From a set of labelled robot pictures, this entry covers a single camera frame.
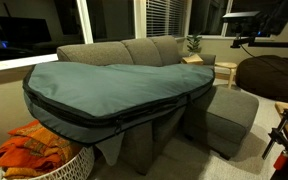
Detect black zip pull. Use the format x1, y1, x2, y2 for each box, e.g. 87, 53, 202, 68
113, 116, 124, 135

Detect large green zip bag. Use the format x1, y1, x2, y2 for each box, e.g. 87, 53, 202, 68
22, 60, 216, 147

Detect grey fabric sofa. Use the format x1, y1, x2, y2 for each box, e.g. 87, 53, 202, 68
56, 34, 260, 176

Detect light wooden box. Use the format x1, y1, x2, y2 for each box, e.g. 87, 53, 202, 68
181, 54, 205, 66

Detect grey hanging cloth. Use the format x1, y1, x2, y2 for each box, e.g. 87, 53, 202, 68
94, 132, 126, 167

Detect green potted plant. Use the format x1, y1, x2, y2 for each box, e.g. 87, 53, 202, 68
185, 32, 204, 57

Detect white window blinds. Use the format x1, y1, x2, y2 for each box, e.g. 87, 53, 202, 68
145, 0, 189, 38

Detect small wooden stool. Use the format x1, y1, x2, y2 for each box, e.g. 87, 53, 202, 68
214, 61, 239, 90

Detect orange patterned blanket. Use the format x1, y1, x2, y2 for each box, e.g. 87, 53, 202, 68
0, 119, 84, 179

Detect dark brown bean bag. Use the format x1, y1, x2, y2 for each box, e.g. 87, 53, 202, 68
234, 54, 288, 106

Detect black metal clamp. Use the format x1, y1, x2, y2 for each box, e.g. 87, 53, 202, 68
261, 109, 288, 161

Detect white window frame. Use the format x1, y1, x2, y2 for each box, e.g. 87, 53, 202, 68
0, 0, 233, 75

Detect white wire basket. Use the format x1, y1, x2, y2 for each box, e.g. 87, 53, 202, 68
0, 145, 96, 180

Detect black camera on mount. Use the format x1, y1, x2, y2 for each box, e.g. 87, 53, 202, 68
221, 10, 263, 38

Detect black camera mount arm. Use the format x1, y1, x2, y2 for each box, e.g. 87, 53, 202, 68
230, 35, 288, 50

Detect red clamp handle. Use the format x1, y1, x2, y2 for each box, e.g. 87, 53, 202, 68
272, 149, 288, 172

